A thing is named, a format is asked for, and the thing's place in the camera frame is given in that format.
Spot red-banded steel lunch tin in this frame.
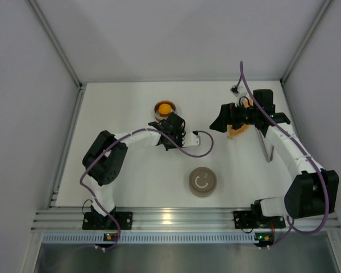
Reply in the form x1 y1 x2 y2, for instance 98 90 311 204
153 100 177 122

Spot orange round food ball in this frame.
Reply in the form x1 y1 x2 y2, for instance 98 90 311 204
158 104 173 116

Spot metal tongs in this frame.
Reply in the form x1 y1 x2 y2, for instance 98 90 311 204
256 129 275 163

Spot brown round lid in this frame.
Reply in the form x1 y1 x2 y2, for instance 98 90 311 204
189 167 217 188

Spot beige-banded steel lunch tin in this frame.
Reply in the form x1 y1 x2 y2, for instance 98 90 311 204
189 184 215 198

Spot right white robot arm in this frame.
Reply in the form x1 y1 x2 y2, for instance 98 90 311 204
209 89 339 219

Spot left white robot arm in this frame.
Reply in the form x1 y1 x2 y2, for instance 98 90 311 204
80 113 186 229

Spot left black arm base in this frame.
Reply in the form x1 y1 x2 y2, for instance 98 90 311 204
82 211 133 230

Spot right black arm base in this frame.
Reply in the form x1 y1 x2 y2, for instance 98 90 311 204
233 200 286 229

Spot orange leaf-shaped woven tray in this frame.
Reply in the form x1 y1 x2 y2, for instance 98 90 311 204
227 97 253 139

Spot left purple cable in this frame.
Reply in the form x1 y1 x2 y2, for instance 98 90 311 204
79 129 215 251

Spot purple cable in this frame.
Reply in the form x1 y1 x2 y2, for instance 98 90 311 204
79 129 215 251
235 61 330 251

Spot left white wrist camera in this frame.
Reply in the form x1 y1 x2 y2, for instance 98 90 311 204
182 131 201 148

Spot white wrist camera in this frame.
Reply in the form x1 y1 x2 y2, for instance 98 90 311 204
230 85 247 100
182 131 201 148

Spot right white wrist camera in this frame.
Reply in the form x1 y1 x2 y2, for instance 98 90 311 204
230 85 247 100

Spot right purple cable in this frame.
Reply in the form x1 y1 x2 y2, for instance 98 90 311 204
235 61 330 251

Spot right aluminium frame post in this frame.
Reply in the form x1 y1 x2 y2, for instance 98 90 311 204
280 0 335 87

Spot aluminium frame post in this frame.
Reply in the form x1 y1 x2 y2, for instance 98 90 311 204
25 0 83 90
280 0 335 87

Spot aluminium mounting rail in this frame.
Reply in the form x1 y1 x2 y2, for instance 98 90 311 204
31 206 340 230

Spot left aluminium frame post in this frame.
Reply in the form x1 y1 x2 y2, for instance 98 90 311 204
25 0 83 90

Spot slotted grey cable duct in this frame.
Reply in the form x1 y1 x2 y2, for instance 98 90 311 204
42 231 275 245

